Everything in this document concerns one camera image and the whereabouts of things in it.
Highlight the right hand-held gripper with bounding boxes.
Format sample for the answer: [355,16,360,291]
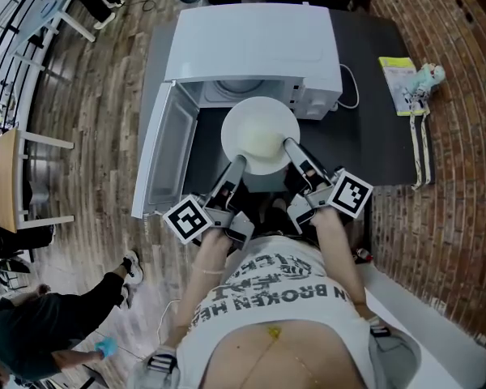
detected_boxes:
[282,136,375,236]

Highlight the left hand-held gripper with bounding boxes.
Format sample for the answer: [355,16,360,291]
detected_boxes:
[161,154,257,252]

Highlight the white round plate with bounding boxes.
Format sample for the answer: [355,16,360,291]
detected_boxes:
[220,96,301,176]

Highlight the white microwave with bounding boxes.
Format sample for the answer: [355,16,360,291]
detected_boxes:
[131,2,344,220]

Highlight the person's left forearm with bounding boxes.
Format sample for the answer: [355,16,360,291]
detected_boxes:
[177,229,232,336]

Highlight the person's right forearm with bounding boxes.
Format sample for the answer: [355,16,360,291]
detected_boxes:
[313,208,369,319]

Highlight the person's black trousers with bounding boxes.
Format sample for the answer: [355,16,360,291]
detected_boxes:
[226,164,321,242]

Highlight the glass turntable tray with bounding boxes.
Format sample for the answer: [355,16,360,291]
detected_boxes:
[212,79,266,96]

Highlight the yellow-edged booklet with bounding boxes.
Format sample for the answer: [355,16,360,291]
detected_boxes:
[378,56,420,117]

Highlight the white printed t-shirt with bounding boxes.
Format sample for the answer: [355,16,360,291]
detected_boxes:
[177,237,390,389]

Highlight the teal plush toy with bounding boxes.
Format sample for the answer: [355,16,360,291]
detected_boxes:
[404,62,446,97]

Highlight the white low cabinet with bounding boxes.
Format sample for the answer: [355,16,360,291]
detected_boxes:
[350,262,486,389]

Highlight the blue glove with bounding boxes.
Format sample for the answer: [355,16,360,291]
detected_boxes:
[94,336,119,361]

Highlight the wooden table with white legs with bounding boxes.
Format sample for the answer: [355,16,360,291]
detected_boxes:
[0,126,76,234]

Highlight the black equipment pile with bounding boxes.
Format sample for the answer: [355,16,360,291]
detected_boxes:
[0,224,56,299]

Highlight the black metal railing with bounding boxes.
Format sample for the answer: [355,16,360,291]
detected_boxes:
[0,0,45,129]

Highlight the white power cable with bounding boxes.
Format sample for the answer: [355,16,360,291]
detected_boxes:
[335,63,360,109]

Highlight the white patterned lanyard strap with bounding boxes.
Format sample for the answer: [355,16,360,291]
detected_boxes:
[407,95,433,190]

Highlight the grey shoulder strap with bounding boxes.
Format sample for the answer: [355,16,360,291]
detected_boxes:
[129,344,181,389]
[366,316,420,389]

